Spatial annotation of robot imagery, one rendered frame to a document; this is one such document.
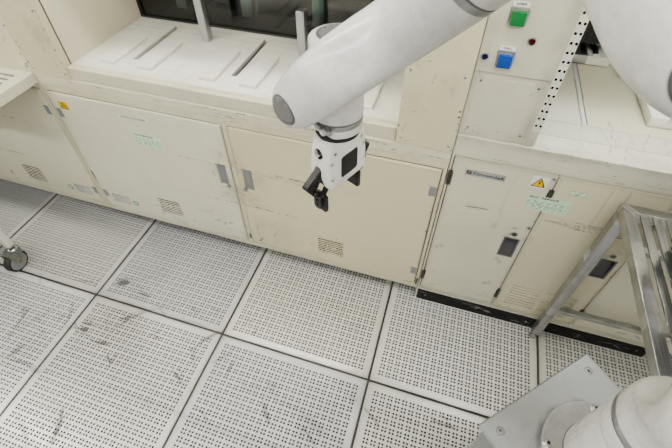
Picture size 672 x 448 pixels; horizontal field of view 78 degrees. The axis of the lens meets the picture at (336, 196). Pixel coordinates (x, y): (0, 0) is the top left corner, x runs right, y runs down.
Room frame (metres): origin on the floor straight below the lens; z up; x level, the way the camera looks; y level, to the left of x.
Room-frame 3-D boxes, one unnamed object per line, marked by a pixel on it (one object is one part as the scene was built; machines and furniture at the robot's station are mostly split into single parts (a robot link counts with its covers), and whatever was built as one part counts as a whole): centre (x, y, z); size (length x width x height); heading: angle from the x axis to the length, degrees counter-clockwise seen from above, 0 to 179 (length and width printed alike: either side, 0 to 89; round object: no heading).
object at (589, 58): (1.41, -0.84, 0.89); 0.22 x 0.21 x 0.04; 163
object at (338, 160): (0.57, 0.00, 1.12); 0.10 x 0.07 x 0.11; 138
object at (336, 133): (0.56, 0.00, 1.18); 0.09 x 0.08 x 0.03; 138
